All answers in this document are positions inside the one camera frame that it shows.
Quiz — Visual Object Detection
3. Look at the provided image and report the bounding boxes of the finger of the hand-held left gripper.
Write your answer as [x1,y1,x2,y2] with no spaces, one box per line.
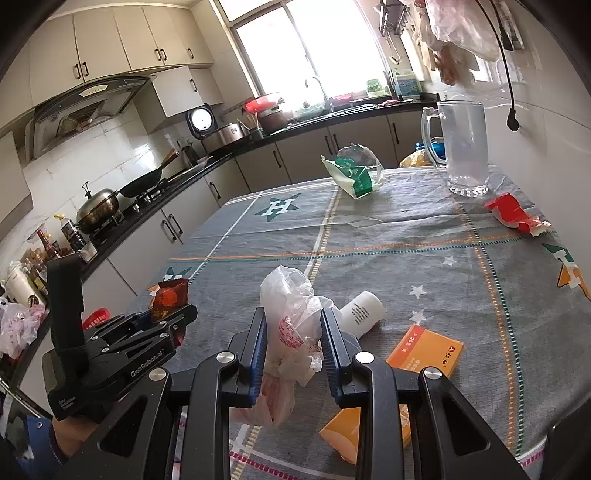
[92,311,157,341]
[134,304,199,356]

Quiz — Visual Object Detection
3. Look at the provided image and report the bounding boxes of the red plastic basket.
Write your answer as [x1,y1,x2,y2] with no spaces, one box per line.
[83,308,112,329]

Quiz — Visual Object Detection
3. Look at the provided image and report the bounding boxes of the soy sauce bottle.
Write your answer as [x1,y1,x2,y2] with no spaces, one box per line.
[60,215,86,252]

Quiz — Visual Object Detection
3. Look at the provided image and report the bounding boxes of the sink faucet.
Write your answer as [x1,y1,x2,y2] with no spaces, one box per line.
[305,76,331,100]

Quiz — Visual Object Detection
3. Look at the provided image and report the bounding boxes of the cream electric kettle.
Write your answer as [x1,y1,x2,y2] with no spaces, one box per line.
[4,261,47,308]

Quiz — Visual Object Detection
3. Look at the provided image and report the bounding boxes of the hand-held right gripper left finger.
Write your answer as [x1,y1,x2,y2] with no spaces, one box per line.
[60,307,269,480]

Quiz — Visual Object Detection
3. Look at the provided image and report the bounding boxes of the hanging brown food bag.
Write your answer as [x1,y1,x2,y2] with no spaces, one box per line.
[434,48,476,86]

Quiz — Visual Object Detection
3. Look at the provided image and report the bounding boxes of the cream wall cabinets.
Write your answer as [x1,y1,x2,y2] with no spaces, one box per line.
[0,4,225,227]

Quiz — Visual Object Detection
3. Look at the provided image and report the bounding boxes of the green white milk bag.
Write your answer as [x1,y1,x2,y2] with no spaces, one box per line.
[321,143,385,199]

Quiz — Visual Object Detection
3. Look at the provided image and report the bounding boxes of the yellow plastic bag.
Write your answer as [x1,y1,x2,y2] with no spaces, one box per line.
[399,151,437,168]

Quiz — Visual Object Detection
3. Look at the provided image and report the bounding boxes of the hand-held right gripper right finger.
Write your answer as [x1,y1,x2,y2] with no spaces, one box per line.
[320,307,532,480]

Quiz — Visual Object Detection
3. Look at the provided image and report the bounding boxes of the black wok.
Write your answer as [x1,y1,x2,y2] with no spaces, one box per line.
[119,148,182,198]

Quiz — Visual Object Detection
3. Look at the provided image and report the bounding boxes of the hanging plastic bags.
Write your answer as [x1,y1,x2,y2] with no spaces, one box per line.
[422,0,499,63]

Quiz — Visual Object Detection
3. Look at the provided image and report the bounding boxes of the clear glass pitcher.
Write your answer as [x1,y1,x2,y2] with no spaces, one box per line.
[420,99,491,198]

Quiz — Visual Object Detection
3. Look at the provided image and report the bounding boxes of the blue denim clothing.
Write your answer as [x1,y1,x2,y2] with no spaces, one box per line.
[14,413,56,480]

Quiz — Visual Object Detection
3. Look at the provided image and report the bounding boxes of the blue white carton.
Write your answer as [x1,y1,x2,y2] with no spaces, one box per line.
[396,69,422,100]

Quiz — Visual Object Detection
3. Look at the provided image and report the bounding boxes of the red bowl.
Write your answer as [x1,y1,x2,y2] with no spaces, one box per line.
[244,92,282,114]

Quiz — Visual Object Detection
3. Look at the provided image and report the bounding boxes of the kitchen window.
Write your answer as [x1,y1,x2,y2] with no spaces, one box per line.
[217,0,393,104]

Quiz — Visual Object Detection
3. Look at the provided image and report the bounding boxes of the pink white plastic bag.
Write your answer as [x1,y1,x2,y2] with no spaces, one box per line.
[0,298,49,358]

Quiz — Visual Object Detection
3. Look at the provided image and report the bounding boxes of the white plastic bottle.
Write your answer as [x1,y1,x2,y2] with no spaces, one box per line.
[337,291,385,340]

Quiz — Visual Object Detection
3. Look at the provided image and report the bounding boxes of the range hood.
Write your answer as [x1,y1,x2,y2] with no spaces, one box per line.
[30,76,153,162]

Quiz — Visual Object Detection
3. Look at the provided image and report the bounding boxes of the steel rice cooker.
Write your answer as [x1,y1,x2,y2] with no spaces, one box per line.
[186,104,247,153]

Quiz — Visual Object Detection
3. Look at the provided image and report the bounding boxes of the black gas stove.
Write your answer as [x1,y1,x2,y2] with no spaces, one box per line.
[88,178,204,237]

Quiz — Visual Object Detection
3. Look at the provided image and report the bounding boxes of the steel lidded pot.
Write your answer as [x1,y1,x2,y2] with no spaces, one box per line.
[76,181,122,234]

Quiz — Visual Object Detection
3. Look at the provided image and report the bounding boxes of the black cable with plug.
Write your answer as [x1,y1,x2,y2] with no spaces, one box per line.
[475,0,520,132]

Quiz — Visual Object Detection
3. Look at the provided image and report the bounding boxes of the crumpled red wrapper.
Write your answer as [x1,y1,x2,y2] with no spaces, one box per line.
[484,193,552,237]

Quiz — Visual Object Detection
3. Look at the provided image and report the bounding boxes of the dark red snack packet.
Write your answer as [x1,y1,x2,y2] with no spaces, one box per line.
[148,278,191,324]

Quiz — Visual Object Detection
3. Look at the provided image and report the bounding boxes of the cream base cabinets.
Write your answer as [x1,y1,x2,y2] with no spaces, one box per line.
[14,113,444,398]

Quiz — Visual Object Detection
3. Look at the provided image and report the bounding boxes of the black kitchen countertop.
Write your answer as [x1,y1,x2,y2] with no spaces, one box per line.
[0,92,439,361]

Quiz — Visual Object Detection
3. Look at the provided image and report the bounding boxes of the chopstick holder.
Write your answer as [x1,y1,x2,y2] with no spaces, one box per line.
[238,115,265,140]

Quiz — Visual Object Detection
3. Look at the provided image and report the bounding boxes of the black chair back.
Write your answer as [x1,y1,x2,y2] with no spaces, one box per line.
[545,418,591,480]

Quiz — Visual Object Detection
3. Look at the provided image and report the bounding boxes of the brown pot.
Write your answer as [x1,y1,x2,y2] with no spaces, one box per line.
[259,108,289,133]

